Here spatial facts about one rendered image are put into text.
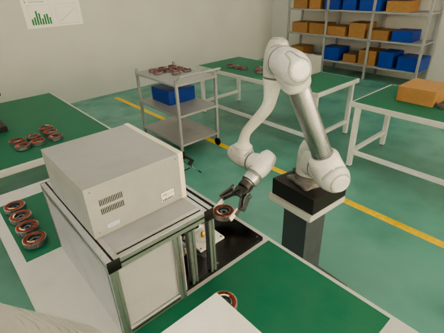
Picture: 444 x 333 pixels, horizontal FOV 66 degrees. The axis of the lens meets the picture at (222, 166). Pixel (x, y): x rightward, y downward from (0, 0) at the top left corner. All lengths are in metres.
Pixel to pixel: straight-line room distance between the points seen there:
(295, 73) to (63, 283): 1.33
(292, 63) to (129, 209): 0.84
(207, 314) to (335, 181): 1.05
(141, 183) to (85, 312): 0.59
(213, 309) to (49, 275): 1.06
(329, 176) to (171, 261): 0.85
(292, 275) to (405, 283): 1.35
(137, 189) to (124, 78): 6.07
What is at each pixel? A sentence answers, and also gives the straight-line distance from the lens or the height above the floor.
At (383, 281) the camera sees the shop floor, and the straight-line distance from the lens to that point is 2.77.
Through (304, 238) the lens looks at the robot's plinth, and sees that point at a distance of 2.15.
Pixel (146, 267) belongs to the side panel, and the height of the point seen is 1.00.
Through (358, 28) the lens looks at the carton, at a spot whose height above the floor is 0.95.
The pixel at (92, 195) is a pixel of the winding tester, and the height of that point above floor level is 1.29.
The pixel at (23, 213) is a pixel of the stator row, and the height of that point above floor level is 0.78.
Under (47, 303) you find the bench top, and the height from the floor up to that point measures 0.75.
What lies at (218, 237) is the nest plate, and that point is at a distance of 1.71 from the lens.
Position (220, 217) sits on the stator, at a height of 0.85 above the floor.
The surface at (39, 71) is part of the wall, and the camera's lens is 6.69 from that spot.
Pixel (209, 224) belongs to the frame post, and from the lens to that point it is 1.39.
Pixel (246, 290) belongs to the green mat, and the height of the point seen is 0.75.
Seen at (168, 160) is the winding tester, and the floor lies 1.31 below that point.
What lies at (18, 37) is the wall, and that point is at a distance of 6.57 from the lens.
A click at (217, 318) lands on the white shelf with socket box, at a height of 1.20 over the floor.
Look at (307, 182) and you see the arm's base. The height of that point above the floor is 0.88.
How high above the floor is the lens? 1.89
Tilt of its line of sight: 29 degrees down
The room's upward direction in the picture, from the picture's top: 2 degrees counter-clockwise
